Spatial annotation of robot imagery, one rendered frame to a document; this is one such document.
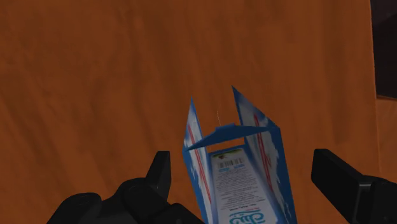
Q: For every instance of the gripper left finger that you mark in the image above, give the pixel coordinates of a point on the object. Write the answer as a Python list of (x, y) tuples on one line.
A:
[(145, 198)]

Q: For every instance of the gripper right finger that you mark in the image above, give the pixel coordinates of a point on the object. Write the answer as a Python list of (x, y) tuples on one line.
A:
[(350, 183)]

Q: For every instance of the blue and white carton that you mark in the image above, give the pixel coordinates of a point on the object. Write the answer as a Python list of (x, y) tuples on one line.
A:
[(238, 173)]

